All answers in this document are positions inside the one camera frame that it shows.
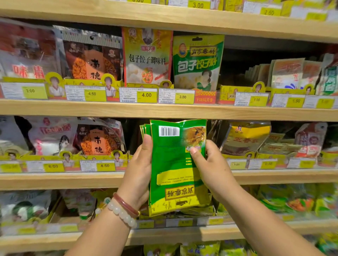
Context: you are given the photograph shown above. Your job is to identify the green and white packet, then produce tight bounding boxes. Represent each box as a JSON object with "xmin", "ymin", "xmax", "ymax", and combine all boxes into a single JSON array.
[{"xmin": 315, "ymin": 53, "xmax": 338, "ymax": 96}]

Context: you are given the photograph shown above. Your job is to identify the red and white small packet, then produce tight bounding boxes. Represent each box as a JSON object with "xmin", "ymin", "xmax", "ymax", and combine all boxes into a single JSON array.
[{"xmin": 294, "ymin": 122, "xmax": 328, "ymax": 159}]

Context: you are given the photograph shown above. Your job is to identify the white bead bracelet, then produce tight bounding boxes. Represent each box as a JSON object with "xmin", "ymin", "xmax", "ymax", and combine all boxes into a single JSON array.
[{"xmin": 95, "ymin": 197, "xmax": 138, "ymax": 229}]

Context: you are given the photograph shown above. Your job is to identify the pale clear packet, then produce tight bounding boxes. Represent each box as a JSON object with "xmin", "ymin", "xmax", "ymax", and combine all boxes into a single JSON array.
[{"xmin": 60, "ymin": 189, "xmax": 97, "ymax": 220}]

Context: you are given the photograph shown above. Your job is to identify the yellow and brown spice packet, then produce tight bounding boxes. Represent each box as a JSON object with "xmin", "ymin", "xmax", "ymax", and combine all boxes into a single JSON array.
[{"xmin": 220, "ymin": 121, "xmax": 271, "ymax": 156}]

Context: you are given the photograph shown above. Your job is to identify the small olive flat packet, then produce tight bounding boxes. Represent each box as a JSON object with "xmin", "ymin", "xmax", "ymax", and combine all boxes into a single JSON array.
[{"xmin": 258, "ymin": 133, "xmax": 305, "ymax": 156}]

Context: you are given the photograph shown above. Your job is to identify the beige red print packet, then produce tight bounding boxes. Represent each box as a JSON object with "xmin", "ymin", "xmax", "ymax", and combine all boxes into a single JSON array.
[
  {"xmin": 267, "ymin": 58, "xmax": 306, "ymax": 90},
  {"xmin": 301, "ymin": 60, "xmax": 323, "ymax": 89}
]

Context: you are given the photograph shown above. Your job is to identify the pink and white packet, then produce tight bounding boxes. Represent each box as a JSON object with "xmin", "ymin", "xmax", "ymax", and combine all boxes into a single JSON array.
[{"xmin": 25, "ymin": 116, "xmax": 79, "ymax": 156}]

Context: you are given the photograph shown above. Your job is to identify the wooden shelf board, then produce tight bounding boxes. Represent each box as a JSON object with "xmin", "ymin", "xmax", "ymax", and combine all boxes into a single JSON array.
[
  {"xmin": 0, "ymin": 0, "xmax": 338, "ymax": 44},
  {"xmin": 0, "ymin": 168, "xmax": 338, "ymax": 191},
  {"xmin": 0, "ymin": 218, "xmax": 338, "ymax": 254},
  {"xmin": 0, "ymin": 99, "xmax": 338, "ymax": 122}
]

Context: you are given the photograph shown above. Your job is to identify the person's right hand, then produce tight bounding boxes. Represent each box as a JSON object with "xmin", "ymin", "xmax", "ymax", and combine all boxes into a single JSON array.
[{"xmin": 190, "ymin": 139, "xmax": 240, "ymax": 204}]

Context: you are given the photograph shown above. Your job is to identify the green and orange packet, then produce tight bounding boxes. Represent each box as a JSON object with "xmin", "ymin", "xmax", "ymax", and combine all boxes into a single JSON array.
[{"xmin": 257, "ymin": 184, "xmax": 318, "ymax": 213}]

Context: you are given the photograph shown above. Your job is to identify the row of yellow price tags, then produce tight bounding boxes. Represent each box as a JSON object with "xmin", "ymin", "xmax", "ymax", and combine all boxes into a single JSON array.
[
  {"xmin": 0, "ymin": 214, "xmax": 296, "ymax": 236},
  {"xmin": 127, "ymin": 0, "xmax": 338, "ymax": 22},
  {"xmin": 0, "ymin": 82, "xmax": 338, "ymax": 109},
  {"xmin": 0, "ymin": 157, "xmax": 338, "ymax": 174}
]

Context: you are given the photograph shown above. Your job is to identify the plain white packet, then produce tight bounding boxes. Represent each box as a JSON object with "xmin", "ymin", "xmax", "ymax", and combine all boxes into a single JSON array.
[{"xmin": 0, "ymin": 116, "xmax": 30, "ymax": 156}]

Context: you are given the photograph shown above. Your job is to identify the row of small beige packets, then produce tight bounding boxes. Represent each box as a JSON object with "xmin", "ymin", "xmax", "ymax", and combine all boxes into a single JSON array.
[{"xmin": 244, "ymin": 63, "xmax": 272, "ymax": 86}]

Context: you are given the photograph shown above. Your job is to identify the reddish brown bangle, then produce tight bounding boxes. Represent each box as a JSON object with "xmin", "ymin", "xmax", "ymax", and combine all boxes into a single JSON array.
[{"xmin": 112, "ymin": 192, "xmax": 141, "ymax": 218}]

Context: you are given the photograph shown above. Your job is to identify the bundle of green seasoning packets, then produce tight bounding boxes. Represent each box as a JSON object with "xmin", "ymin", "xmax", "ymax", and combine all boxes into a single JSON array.
[{"xmin": 139, "ymin": 119, "xmax": 211, "ymax": 217}]

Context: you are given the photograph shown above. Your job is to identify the green dumpling seasoning packet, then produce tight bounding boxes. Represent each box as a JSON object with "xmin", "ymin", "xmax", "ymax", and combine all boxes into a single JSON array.
[{"xmin": 172, "ymin": 34, "xmax": 225, "ymax": 92}]

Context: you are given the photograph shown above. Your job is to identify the yellow dumpling seasoning packet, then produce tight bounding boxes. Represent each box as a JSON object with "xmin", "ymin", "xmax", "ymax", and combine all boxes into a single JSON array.
[{"xmin": 121, "ymin": 27, "xmax": 174, "ymax": 86}]

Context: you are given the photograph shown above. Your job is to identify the person's left hand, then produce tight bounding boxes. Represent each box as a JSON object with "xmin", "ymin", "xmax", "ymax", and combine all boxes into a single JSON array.
[{"xmin": 116, "ymin": 134, "xmax": 154, "ymax": 211}]

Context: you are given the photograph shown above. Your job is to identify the red and white seasoning packet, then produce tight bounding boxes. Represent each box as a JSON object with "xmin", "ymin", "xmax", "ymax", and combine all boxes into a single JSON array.
[{"xmin": 0, "ymin": 18, "xmax": 63, "ymax": 80}]

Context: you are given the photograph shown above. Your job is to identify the person's left forearm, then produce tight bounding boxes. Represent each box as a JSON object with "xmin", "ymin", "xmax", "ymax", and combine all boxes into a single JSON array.
[{"xmin": 64, "ymin": 196, "xmax": 141, "ymax": 256}]

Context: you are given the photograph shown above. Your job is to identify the yellow green bag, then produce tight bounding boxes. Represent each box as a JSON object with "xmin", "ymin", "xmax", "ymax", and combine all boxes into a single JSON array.
[
  {"xmin": 180, "ymin": 241, "xmax": 221, "ymax": 256},
  {"xmin": 219, "ymin": 239, "xmax": 257, "ymax": 256},
  {"xmin": 143, "ymin": 243, "xmax": 180, "ymax": 256},
  {"xmin": 316, "ymin": 233, "xmax": 338, "ymax": 255}
]

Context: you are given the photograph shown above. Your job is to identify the green yellow packet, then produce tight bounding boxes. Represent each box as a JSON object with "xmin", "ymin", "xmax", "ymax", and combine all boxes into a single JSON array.
[{"xmin": 315, "ymin": 183, "xmax": 338, "ymax": 217}]

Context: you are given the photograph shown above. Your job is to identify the orange brown seasoning packet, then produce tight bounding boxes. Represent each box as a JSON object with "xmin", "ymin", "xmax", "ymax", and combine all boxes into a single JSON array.
[
  {"xmin": 74, "ymin": 117, "xmax": 127, "ymax": 156},
  {"xmin": 53, "ymin": 25, "xmax": 124, "ymax": 81}
]

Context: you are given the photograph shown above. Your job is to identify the white and green bag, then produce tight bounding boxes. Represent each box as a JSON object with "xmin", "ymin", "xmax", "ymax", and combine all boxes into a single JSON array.
[{"xmin": 0, "ymin": 190, "xmax": 54, "ymax": 223}]

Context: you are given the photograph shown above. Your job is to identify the row of yellow display trays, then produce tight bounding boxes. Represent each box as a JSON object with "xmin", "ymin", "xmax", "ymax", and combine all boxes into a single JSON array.
[
  {"xmin": 0, "ymin": 149, "xmax": 338, "ymax": 172},
  {"xmin": 0, "ymin": 72, "xmax": 316, "ymax": 105}
]

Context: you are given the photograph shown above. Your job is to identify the person's right forearm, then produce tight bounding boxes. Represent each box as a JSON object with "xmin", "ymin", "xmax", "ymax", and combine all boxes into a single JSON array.
[{"xmin": 221, "ymin": 179, "xmax": 326, "ymax": 256}]

